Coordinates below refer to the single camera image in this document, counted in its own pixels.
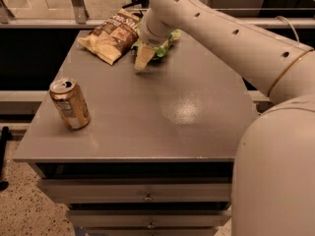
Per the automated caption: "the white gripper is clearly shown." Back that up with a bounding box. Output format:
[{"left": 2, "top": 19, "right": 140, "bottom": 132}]
[{"left": 135, "top": 15, "right": 172, "bottom": 71}]

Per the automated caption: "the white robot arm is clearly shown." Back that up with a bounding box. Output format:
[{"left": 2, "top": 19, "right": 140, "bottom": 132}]
[{"left": 140, "top": 0, "right": 315, "bottom": 236}]

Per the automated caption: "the brown chip bag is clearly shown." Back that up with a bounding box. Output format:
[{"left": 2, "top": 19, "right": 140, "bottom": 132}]
[{"left": 78, "top": 9, "right": 140, "bottom": 65}]

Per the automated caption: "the grey metal railing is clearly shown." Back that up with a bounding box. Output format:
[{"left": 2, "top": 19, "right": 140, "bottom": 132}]
[{"left": 1, "top": 0, "right": 315, "bottom": 28}]

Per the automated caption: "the orange soda can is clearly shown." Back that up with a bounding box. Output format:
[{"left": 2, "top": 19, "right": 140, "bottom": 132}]
[{"left": 49, "top": 78, "right": 91, "bottom": 130}]

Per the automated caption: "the grey drawer cabinet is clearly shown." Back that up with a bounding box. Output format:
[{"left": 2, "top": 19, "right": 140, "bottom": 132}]
[{"left": 14, "top": 35, "right": 256, "bottom": 236}]

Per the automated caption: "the top drawer with knob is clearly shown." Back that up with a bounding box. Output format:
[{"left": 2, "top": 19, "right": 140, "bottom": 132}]
[{"left": 38, "top": 179, "right": 231, "bottom": 204}]

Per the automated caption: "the drawer with knob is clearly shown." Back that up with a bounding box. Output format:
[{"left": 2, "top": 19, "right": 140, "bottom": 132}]
[
  {"left": 38, "top": 179, "right": 231, "bottom": 204},
  {"left": 66, "top": 210, "right": 230, "bottom": 229}
]

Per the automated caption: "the black stand at left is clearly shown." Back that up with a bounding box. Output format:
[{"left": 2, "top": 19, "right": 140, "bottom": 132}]
[{"left": 0, "top": 126, "right": 13, "bottom": 192}]

